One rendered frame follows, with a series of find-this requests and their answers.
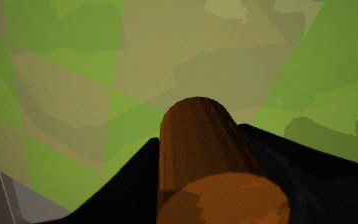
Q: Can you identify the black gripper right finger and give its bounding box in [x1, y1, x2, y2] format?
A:
[238, 123, 358, 224]

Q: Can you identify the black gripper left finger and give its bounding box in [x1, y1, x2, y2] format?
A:
[35, 137, 159, 224]

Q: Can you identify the orange knob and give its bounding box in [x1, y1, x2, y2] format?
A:
[156, 96, 290, 224]

